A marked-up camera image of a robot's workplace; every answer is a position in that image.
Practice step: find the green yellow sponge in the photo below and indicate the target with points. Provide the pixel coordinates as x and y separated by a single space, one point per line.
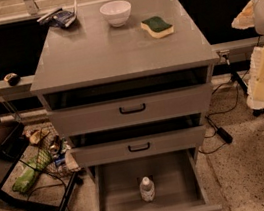
157 27

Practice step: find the grey top drawer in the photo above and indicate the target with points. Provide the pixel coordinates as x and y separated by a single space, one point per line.
130 102

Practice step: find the black tripod stand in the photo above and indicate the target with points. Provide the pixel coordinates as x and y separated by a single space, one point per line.
233 73

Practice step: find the grey drawer cabinet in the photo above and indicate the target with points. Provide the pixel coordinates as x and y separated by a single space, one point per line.
93 53

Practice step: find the grey drawer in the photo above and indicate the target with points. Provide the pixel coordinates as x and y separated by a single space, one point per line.
137 141
130 102
177 184

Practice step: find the black tape measure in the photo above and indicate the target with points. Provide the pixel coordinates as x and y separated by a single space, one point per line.
12 79

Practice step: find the black power adapter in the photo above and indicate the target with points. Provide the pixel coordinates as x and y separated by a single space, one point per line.
220 131

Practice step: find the wire basket of items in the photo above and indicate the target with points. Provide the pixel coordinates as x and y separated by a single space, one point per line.
51 151

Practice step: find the grey middle drawer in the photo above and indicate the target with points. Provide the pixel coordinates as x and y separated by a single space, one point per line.
137 141

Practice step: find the clear plastic water bottle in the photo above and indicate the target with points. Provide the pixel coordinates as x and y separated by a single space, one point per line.
147 189

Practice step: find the green chip bag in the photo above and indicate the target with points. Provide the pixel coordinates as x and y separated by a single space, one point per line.
31 171

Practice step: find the white ceramic bowl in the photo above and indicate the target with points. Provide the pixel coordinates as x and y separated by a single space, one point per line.
116 13

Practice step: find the grey bottom drawer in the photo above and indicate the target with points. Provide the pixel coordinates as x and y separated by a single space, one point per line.
177 184

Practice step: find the blue snack bag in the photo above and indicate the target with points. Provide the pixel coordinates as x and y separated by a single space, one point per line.
59 18

